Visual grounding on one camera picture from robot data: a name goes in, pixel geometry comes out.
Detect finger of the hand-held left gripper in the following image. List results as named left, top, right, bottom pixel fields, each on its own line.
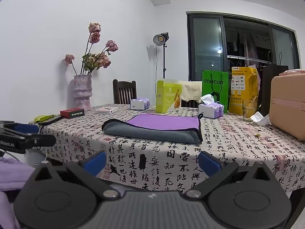
left=0, top=121, right=40, bottom=139

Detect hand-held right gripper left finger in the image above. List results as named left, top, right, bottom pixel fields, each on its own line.
left=29, top=151, right=121, bottom=200

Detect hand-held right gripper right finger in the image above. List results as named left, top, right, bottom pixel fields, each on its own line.
left=185, top=151, right=278, bottom=200

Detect purple and grey towel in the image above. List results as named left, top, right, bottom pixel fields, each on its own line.
left=102, top=114, right=203, bottom=144

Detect green packet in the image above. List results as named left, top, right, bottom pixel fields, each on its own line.
left=34, top=114, right=55, bottom=123

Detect black phone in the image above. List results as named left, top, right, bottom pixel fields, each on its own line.
left=38, top=116, right=64, bottom=126

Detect lilac cloth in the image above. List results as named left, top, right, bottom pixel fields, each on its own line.
left=0, top=159, right=37, bottom=229

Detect calligraphy print tablecloth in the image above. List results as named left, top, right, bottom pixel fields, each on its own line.
left=29, top=104, right=305, bottom=194

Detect red box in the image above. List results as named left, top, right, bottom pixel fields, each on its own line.
left=60, top=109, right=86, bottom=119

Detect purple white tissue pack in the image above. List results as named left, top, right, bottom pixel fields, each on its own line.
left=198, top=94, right=225, bottom=119
left=130, top=98, right=151, bottom=110

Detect white and pink flat box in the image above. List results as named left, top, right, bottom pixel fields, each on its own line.
left=95, top=106, right=119, bottom=114

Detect dark wooden chair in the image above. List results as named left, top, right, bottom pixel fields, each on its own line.
left=113, top=79, right=137, bottom=105
left=181, top=99, right=200, bottom=108

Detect pink ceramic vase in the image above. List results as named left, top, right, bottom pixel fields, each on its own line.
left=73, top=74, right=93, bottom=111

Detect clear drinking glass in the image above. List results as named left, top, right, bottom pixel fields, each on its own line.
left=242, top=99, right=258, bottom=122

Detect crumpled white paper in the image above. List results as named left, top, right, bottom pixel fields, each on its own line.
left=250, top=111, right=271, bottom=127

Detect cream cloth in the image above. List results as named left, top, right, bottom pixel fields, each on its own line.
left=180, top=81, right=203, bottom=102

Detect green and yellow carton box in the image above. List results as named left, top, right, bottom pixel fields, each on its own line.
left=156, top=80, right=183, bottom=113

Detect green paper bag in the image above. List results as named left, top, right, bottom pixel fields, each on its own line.
left=202, top=70, right=229, bottom=113

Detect yellow paper bag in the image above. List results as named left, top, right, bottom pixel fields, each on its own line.
left=228, top=66, right=259, bottom=115

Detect pink hard case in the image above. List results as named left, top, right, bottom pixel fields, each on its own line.
left=269, top=73, right=305, bottom=141

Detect black bag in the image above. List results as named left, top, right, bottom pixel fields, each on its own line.
left=259, top=52, right=289, bottom=116

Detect dried pink roses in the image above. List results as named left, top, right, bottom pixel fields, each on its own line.
left=65, top=23, right=119, bottom=76

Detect dark framed sliding window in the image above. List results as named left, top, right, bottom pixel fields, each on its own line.
left=186, top=11, right=301, bottom=82

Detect pink cloth on case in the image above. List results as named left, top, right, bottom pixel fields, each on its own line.
left=278, top=69, right=305, bottom=76

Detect hanging clothes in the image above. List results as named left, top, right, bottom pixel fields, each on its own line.
left=232, top=30, right=261, bottom=68

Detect studio lamp on stand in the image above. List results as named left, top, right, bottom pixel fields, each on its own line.
left=153, top=32, right=170, bottom=79

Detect white cable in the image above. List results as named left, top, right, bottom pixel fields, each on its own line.
left=0, top=147, right=18, bottom=163

